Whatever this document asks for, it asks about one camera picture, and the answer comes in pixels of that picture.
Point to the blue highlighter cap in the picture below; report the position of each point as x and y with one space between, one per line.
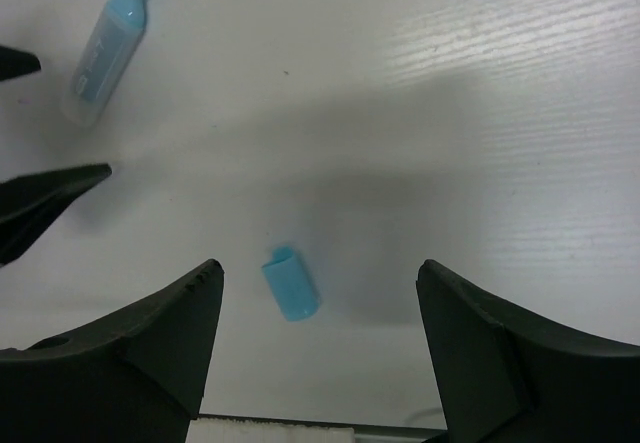
291 284

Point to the blue translucent highlighter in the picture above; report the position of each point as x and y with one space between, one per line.
113 41

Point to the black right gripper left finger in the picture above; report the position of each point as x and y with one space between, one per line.
137 374

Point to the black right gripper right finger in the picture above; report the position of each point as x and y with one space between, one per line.
507 374

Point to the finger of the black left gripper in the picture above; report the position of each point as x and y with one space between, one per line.
31 203
15 63

